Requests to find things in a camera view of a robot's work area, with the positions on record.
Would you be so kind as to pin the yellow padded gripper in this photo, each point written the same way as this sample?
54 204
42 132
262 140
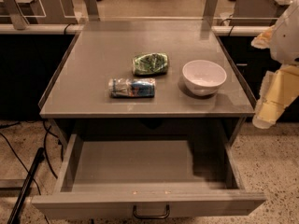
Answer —
286 38

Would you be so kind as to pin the grey top drawer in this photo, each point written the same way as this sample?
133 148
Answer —
196 178

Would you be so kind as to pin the grey drawer cabinet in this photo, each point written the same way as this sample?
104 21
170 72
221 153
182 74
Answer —
96 81

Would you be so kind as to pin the white ceramic bowl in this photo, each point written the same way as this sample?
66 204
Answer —
203 77

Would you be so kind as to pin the green snack bag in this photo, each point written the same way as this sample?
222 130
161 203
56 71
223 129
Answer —
150 64

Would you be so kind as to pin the blue clear snack bag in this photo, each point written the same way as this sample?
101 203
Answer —
132 87

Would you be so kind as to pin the black metal bar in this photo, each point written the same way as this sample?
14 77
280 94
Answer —
15 214

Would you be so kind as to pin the grey right post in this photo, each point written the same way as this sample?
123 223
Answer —
209 11

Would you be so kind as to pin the grey post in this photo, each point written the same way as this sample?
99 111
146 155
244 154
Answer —
14 12
92 10
209 11

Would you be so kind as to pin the black top drawer handle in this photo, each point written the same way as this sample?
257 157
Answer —
151 213

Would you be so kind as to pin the grey middle post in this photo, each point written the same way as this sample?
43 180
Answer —
92 10

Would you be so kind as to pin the white horizontal rail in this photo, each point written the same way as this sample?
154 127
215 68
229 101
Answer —
60 29

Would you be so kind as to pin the grey left post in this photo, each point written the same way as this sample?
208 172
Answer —
14 12

